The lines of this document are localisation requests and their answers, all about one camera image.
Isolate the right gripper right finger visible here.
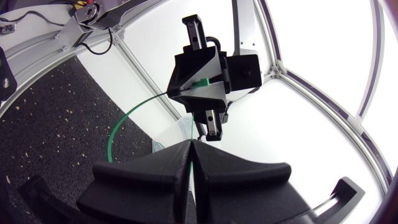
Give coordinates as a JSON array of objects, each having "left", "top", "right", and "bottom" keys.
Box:
[{"left": 192, "top": 139, "right": 318, "bottom": 224}]

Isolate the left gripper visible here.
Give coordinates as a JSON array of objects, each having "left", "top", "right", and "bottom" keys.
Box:
[{"left": 166, "top": 13, "right": 233, "bottom": 142}]

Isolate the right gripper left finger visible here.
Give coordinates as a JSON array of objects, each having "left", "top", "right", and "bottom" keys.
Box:
[{"left": 76, "top": 139, "right": 192, "bottom": 224}]

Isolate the black speckled mat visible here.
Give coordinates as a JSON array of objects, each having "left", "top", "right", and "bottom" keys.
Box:
[{"left": 0, "top": 55, "right": 154, "bottom": 224}]

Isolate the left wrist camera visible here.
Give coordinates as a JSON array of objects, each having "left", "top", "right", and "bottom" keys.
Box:
[{"left": 224, "top": 54, "right": 263, "bottom": 95}]

